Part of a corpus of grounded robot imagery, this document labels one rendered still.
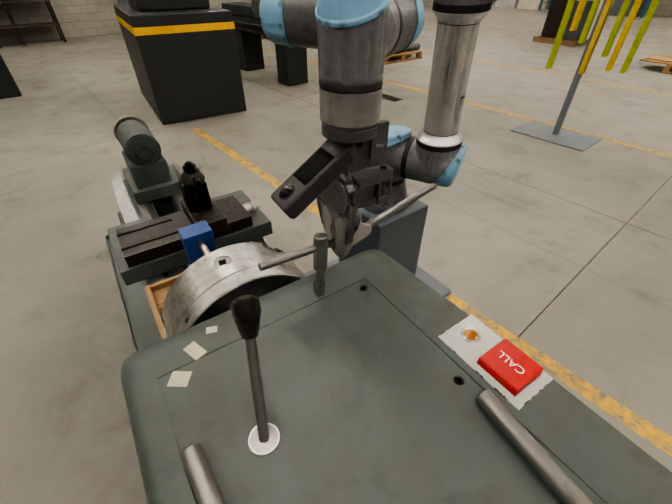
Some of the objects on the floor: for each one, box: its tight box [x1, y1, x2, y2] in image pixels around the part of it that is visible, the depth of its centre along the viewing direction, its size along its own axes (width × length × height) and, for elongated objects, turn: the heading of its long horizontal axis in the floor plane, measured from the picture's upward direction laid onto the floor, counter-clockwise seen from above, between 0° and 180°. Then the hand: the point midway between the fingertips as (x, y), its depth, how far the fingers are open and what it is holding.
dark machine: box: [113, 0, 247, 125], centre depth 503 cm, size 181×122×195 cm
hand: (336, 251), depth 56 cm, fingers closed
